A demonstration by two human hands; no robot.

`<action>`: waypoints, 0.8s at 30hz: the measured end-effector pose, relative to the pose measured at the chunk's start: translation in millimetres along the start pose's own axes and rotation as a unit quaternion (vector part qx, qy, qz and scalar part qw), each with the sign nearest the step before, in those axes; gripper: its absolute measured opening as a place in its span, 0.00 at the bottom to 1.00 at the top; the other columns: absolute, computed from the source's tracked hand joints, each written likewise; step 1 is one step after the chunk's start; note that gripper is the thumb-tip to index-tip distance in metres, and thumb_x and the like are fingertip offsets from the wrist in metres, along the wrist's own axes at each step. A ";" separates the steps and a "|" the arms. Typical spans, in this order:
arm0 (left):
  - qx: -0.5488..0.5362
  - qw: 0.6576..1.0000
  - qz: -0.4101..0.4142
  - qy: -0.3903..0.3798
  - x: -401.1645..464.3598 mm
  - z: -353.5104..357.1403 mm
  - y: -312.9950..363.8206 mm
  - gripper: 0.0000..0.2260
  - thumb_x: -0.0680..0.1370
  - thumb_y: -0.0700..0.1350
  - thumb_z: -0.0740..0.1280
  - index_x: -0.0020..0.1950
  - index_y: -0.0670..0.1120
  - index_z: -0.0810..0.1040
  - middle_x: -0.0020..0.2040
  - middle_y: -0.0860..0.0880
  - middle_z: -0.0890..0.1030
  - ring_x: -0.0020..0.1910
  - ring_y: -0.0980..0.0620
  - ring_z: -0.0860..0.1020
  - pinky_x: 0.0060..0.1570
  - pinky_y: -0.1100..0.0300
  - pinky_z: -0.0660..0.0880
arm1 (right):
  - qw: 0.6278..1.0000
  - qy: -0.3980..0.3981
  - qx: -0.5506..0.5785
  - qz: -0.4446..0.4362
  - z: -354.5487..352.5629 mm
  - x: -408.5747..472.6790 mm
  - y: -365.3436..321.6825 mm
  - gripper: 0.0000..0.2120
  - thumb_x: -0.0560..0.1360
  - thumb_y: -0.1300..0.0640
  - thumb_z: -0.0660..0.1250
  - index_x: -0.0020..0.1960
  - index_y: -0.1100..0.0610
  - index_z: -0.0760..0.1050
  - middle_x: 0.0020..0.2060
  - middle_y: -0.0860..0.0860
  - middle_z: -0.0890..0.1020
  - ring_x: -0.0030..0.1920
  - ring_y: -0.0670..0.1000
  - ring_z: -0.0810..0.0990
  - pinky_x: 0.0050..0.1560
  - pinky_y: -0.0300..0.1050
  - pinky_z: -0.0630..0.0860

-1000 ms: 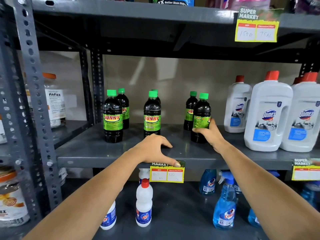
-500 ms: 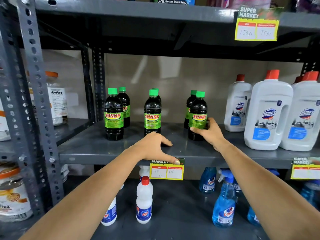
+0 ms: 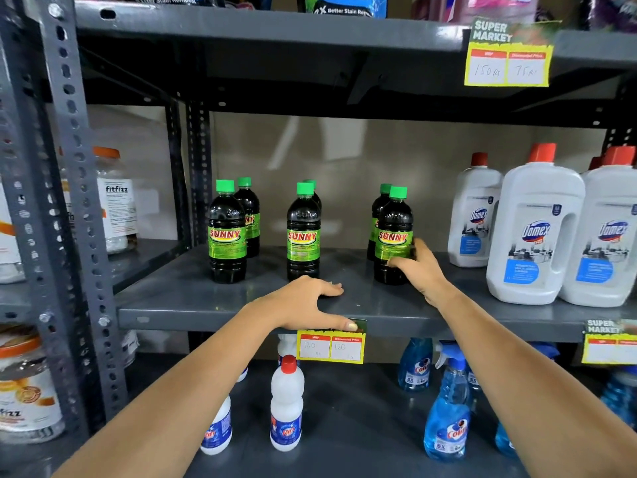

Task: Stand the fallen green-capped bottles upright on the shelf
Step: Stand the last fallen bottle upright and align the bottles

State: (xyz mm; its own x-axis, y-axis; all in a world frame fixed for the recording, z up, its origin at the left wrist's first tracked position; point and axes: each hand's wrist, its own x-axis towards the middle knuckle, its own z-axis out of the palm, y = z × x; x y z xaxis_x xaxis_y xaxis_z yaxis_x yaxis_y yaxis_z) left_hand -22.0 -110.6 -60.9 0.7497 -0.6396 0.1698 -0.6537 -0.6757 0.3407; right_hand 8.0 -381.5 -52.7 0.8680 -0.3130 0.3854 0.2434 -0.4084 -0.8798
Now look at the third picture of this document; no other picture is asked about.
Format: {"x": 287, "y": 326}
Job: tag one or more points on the person's right hand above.
{"x": 425, "y": 276}

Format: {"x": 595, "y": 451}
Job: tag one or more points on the person's left hand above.
{"x": 298, "y": 303}

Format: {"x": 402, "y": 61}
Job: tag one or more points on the person's right thumb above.
{"x": 399, "y": 263}

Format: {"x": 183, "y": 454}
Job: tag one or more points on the person's left thumb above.
{"x": 341, "y": 324}

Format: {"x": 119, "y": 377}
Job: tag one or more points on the dark green-capped cleaner bottle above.
{"x": 393, "y": 223}

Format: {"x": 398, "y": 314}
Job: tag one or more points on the person's left forearm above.
{"x": 174, "y": 403}

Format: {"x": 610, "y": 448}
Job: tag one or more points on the person's right forearm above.
{"x": 522, "y": 383}

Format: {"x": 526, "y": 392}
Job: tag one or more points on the yellow price tag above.
{"x": 609, "y": 345}
{"x": 331, "y": 348}
{"x": 507, "y": 59}

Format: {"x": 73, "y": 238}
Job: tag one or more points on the small white red-capped bottle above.
{"x": 242, "y": 374}
{"x": 217, "y": 430}
{"x": 286, "y": 343}
{"x": 287, "y": 408}

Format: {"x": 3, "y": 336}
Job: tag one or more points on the white red-capped cleaner jug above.
{"x": 535, "y": 233}
{"x": 607, "y": 243}
{"x": 593, "y": 164}
{"x": 473, "y": 218}

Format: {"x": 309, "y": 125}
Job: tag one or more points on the row of dark green-capped bottles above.
{"x": 226, "y": 243}

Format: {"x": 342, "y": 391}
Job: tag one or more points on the row of blue spray bottles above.
{"x": 448, "y": 423}

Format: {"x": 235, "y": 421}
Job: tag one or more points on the grey metal shelf rack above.
{"x": 224, "y": 49}
{"x": 149, "y": 256}

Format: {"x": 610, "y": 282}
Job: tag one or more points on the clear jar orange lid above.
{"x": 25, "y": 393}
{"x": 117, "y": 204}

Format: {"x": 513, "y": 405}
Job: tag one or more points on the pink bottles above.
{"x": 492, "y": 7}

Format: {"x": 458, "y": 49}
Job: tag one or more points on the purple packet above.
{"x": 609, "y": 9}

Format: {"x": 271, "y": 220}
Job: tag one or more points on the white plastic container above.
{"x": 7, "y": 243}

